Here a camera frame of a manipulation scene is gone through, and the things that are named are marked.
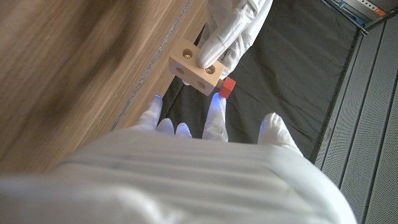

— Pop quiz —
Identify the wooden block with holes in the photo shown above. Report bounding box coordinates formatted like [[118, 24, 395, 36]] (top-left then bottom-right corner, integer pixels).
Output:
[[168, 38, 226, 97]]

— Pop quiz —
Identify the white perforated rail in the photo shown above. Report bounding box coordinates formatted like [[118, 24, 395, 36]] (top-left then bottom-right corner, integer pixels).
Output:
[[356, 0, 388, 17]]

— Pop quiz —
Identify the grey perforated panel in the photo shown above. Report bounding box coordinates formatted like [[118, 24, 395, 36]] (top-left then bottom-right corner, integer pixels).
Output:
[[314, 21, 386, 187], [340, 14, 398, 223], [364, 90, 398, 224]]

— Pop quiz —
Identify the black backdrop curtain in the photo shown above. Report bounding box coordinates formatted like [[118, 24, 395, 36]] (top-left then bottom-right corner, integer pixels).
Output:
[[157, 0, 363, 161]]

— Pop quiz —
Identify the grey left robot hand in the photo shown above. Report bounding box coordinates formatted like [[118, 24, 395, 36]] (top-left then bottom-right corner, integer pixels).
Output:
[[197, 0, 274, 80]]

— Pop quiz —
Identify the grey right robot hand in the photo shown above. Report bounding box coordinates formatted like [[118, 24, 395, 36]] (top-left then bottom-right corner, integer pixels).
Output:
[[0, 93, 358, 224]]

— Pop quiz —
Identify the wooden screw with red head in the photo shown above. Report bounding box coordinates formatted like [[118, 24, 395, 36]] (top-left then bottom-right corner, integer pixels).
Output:
[[217, 76, 237, 100]]

